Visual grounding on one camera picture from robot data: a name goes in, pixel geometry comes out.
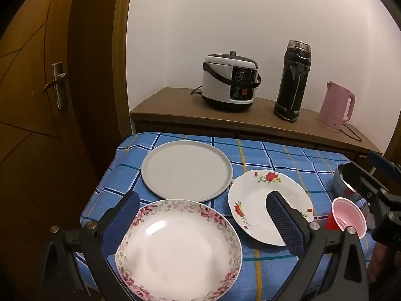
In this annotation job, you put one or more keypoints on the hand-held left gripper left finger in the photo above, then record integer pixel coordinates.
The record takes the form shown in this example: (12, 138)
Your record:
(122, 222)

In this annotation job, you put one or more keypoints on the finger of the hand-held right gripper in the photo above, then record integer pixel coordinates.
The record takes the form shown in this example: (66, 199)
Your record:
(385, 163)
(363, 180)

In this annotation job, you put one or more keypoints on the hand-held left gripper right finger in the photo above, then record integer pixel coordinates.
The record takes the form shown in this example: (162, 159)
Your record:
(283, 222)

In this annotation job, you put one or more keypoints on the stainless steel bowl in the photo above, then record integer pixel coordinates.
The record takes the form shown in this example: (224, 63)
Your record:
(338, 185)

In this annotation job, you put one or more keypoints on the pink plastic bowl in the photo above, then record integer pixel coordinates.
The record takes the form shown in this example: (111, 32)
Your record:
(346, 216)

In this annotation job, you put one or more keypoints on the white plate red flowers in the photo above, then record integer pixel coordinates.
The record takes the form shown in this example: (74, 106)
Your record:
(250, 194)

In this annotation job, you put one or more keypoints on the white plate pink floral rim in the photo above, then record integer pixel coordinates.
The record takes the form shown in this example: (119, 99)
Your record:
(175, 247)

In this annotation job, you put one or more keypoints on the grey round plate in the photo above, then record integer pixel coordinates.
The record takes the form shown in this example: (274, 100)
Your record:
(184, 169)

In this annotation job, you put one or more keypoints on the person's right hand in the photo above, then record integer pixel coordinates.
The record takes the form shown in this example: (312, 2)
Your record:
(383, 263)

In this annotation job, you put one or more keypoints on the blue checked tablecloth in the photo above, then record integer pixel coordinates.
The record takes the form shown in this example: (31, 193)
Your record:
(275, 156)

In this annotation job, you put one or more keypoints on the pink electric kettle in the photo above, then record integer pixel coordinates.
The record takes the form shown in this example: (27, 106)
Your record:
(333, 106)

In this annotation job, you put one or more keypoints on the wooden door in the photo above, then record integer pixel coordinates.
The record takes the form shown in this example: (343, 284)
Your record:
(31, 147)

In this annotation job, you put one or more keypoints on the black thermos flask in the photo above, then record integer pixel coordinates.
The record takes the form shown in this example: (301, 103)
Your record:
(291, 84)

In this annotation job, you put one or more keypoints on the brown wooden cabinet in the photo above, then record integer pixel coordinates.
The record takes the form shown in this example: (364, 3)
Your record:
(175, 106)

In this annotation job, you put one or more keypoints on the white black rice cooker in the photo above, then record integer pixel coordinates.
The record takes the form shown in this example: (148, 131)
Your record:
(219, 84)

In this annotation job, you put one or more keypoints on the wooden door frame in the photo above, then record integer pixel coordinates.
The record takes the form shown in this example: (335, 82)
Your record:
(120, 53)

